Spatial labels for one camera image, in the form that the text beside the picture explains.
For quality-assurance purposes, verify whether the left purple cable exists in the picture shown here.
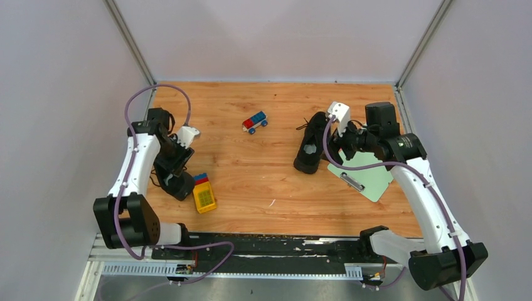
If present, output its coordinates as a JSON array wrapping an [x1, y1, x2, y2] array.
[[113, 84, 236, 261]]

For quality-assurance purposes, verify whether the green clipboard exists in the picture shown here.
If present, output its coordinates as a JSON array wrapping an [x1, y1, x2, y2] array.
[[327, 151, 393, 203]]

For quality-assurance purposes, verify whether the black shoelace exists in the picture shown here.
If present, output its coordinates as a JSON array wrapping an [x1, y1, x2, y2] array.
[[295, 119, 310, 130]]

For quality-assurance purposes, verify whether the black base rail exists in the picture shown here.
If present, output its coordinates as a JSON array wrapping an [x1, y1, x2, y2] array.
[[151, 232, 396, 273]]

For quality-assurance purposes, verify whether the toy brick car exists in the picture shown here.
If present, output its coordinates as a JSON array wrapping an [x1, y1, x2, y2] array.
[[242, 111, 269, 135]]

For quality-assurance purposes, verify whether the white cable duct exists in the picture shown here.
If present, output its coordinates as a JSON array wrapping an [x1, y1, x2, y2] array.
[[101, 261, 363, 281]]

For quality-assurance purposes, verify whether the yellow toy block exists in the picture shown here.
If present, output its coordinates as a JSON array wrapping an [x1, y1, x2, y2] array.
[[193, 173, 217, 214]]

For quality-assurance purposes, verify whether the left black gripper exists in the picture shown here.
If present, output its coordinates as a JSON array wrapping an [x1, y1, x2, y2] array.
[[154, 134, 194, 177]]

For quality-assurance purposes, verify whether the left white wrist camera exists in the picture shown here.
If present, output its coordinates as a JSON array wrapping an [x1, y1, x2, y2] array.
[[176, 125, 201, 149]]

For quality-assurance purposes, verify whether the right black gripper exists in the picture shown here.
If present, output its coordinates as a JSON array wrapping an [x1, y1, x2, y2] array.
[[321, 116, 377, 167]]

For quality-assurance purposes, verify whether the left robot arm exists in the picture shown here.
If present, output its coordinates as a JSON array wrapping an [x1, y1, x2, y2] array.
[[93, 108, 201, 259]]

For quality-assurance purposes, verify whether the black sneaker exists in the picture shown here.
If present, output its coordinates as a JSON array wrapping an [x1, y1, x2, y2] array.
[[153, 153, 194, 201], [294, 112, 331, 174]]

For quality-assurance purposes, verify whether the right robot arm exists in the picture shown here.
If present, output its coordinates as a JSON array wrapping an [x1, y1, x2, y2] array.
[[322, 102, 488, 290]]

